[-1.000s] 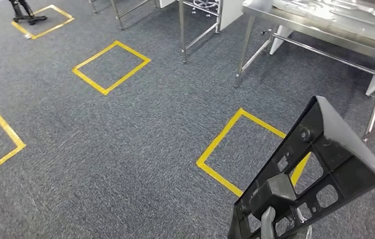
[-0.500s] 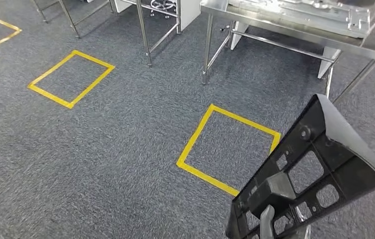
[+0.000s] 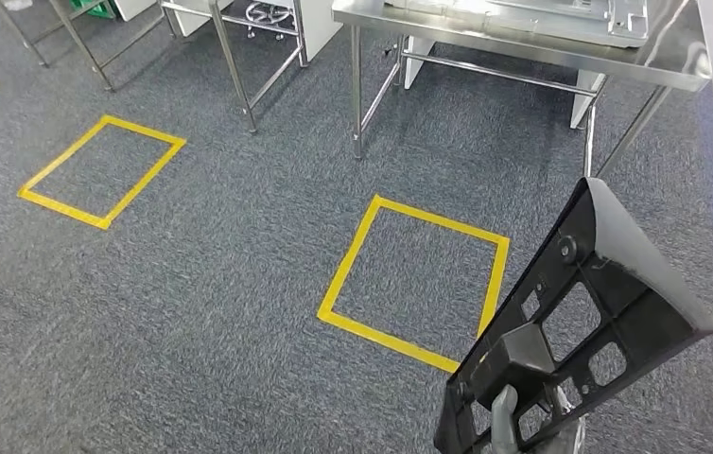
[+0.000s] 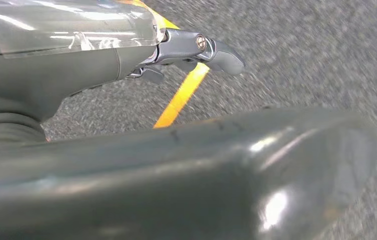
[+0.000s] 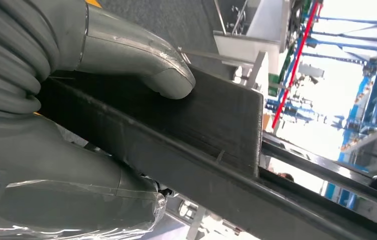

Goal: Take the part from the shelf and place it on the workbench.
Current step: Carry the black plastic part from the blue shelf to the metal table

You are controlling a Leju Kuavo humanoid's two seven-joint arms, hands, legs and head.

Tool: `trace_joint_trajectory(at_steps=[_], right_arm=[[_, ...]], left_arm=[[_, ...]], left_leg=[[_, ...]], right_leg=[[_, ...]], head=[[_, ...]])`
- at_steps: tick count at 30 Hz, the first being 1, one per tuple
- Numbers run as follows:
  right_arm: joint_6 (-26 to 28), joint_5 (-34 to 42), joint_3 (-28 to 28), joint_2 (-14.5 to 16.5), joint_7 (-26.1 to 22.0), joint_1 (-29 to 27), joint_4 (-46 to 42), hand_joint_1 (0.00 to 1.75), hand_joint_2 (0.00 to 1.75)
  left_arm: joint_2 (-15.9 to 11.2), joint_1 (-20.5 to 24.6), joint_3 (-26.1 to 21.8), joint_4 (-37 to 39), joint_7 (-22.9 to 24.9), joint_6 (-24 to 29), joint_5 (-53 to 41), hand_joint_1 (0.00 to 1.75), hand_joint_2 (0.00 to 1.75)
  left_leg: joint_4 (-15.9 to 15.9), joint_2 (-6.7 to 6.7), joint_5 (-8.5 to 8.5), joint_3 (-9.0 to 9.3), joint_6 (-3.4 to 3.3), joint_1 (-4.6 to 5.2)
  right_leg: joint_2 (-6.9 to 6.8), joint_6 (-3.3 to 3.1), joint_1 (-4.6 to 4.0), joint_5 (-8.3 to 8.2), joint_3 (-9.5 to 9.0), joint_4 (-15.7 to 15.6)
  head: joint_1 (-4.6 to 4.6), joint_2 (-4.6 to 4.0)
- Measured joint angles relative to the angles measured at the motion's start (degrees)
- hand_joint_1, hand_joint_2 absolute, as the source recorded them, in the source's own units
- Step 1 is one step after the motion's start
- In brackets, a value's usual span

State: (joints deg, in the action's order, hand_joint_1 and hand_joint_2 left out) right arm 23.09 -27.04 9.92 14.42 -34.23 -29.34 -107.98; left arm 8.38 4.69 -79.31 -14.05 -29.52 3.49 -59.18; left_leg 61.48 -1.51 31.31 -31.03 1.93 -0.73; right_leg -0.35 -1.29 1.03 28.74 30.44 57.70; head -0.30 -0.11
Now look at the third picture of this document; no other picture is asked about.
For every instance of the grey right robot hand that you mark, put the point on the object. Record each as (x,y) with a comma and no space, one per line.
(504,420)

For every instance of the black plastic plate bracket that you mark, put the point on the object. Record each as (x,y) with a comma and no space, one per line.
(645,307)

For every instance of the stainless steel workbench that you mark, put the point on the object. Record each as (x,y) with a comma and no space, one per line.
(676,62)

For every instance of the yellow floor tape square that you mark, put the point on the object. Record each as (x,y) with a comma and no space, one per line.
(104,119)
(378,200)

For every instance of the stamped sheet metal plate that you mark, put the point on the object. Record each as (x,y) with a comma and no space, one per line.
(551,28)

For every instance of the white partition panel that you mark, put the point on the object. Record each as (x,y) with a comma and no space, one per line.
(197,15)
(322,25)

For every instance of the stainless steel table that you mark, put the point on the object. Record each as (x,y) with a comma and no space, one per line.
(84,50)
(233,69)

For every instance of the chrome stool base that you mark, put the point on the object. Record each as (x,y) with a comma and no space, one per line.
(256,9)

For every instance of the green plastic crate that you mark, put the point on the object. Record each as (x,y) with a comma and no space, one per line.
(96,7)

